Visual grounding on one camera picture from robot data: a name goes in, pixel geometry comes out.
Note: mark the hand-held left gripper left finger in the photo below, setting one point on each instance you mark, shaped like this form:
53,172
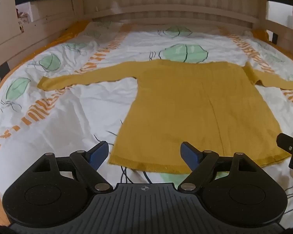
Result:
99,154

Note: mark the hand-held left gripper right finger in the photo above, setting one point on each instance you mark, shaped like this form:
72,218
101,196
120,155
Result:
189,154

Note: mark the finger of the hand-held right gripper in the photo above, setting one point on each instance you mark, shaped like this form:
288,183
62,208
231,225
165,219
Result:
287,140

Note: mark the mustard yellow knit sweater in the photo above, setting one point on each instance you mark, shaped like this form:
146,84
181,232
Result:
185,102

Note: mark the white printed duvet cover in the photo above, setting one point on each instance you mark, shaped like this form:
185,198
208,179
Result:
63,117

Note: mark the colourful clutter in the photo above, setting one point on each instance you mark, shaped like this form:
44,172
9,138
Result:
22,18

